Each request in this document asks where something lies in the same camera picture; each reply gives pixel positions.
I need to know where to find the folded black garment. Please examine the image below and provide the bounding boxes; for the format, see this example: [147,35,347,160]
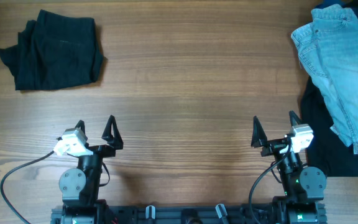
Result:
[0,10,104,90]

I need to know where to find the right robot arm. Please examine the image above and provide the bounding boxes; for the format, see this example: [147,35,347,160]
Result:
[248,111,327,223]

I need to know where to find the left black cable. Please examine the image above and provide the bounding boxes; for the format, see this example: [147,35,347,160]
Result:
[0,151,55,224]

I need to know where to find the black garment with logo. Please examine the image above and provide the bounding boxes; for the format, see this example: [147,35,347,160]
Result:
[300,78,358,177]

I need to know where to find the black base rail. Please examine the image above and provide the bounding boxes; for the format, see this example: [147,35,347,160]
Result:
[50,198,328,224]

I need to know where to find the light blue denim shorts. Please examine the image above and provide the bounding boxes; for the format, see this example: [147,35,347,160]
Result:
[291,4,358,154]

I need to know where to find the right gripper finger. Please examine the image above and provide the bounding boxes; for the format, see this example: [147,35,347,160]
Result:
[288,111,302,126]
[251,116,267,147]

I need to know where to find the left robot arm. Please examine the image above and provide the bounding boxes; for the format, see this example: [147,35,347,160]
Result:
[50,115,124,224]

